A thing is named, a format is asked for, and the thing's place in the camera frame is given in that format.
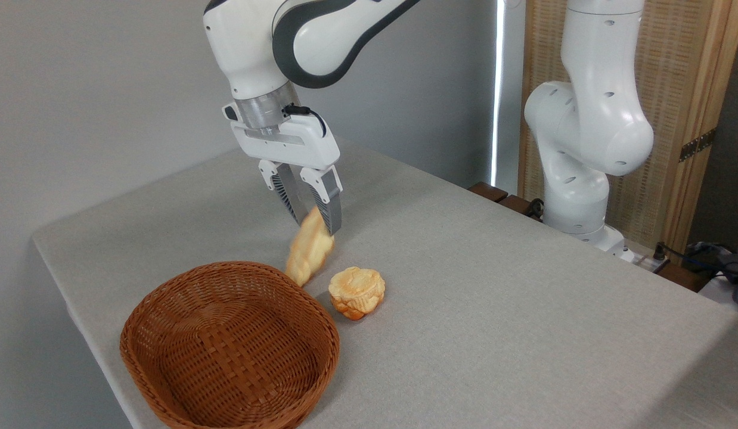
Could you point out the brown wicker basket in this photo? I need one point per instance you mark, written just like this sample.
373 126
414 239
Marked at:
226 357

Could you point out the dark brown wooden block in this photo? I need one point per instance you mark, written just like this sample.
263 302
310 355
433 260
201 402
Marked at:
488 191
515 204
682 277

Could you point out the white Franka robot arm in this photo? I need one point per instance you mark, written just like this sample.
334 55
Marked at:
595 119

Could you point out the grey tablecloth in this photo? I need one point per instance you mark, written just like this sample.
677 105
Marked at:
494 310

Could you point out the long braided bread loaf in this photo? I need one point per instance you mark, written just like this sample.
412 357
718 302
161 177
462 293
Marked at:
306 256

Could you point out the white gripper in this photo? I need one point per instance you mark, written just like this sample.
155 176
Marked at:
297 146

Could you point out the metal screen hinge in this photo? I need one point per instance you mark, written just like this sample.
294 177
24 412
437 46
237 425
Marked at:
695 145

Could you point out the round golden bread bun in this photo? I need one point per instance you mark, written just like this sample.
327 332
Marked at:
357 292

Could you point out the wooden rattan folding screen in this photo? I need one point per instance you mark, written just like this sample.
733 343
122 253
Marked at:
679 59

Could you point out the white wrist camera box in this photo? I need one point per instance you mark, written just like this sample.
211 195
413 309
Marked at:
230 112

